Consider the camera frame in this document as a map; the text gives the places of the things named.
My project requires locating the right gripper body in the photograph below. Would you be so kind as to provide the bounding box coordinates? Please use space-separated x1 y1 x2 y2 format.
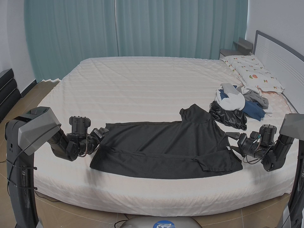
238 133 260 157

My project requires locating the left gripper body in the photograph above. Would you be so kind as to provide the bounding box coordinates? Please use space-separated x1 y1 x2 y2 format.
91 127 110 142

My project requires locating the black T-shirt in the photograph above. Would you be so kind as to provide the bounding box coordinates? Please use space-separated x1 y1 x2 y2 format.
90 104 243 178

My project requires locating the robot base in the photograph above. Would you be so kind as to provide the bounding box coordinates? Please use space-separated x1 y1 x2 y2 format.
121 217 202 228

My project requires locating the pile of clothes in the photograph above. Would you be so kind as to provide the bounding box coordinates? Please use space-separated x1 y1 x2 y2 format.
215 83 273 121

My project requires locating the bed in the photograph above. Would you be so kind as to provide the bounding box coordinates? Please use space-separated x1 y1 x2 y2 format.
33 30 304 217

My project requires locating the black satin garment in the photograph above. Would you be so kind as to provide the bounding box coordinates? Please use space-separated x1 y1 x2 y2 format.
209 101 248 130

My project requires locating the white printed pillow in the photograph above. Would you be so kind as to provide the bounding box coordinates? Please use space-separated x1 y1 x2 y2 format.
219 54 285 93

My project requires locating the grey bedside table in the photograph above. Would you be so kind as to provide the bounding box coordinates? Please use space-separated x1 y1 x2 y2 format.
220 38 253 59

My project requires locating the black chest of drawers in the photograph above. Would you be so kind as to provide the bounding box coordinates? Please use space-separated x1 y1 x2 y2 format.
0 68 20 123

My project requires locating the blue-green curtain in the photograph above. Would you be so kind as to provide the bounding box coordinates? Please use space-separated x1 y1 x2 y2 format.
24 0 119 82
115 0 248 60

